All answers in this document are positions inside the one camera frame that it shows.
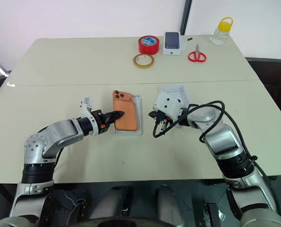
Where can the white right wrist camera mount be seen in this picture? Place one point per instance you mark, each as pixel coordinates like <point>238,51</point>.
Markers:
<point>169,104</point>

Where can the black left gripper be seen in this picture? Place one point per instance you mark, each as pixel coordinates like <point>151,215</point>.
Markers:
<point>98,118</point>

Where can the yellow clear tape roll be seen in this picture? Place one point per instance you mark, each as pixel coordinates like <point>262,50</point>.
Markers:
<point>137,63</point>

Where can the black vertical post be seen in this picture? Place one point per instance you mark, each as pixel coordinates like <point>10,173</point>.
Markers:
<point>186,16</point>

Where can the white phone box base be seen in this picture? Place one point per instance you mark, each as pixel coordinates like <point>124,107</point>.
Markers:
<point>139,113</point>

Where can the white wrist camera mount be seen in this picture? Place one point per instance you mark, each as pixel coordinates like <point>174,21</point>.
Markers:
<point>86,106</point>
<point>169,104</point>

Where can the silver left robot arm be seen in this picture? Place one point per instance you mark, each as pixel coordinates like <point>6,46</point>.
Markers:
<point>60,133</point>

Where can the dark rounded robot leg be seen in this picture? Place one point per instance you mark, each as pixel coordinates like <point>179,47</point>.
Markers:
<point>168,203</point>
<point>112,203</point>

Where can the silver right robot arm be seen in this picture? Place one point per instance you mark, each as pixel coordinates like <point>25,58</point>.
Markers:
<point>227,144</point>

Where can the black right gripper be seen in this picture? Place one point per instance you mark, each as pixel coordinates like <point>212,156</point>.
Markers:
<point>162,117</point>

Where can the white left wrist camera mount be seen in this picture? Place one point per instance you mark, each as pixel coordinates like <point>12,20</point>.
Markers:
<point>86,106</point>

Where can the black round robot waist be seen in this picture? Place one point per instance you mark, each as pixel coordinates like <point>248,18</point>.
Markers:
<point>126,222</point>

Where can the white phone box lid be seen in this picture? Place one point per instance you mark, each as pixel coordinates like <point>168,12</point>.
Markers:
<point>178,91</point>

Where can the red tape roll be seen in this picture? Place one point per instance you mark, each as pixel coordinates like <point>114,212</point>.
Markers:
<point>149,46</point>

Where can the white printed phone box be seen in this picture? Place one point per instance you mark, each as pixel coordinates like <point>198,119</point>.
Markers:
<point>172,42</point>

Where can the orange smartphone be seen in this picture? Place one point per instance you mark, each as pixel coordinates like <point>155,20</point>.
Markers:
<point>125,111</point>

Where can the clear jar yellow lid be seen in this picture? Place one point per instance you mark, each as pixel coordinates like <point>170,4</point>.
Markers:
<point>220,34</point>

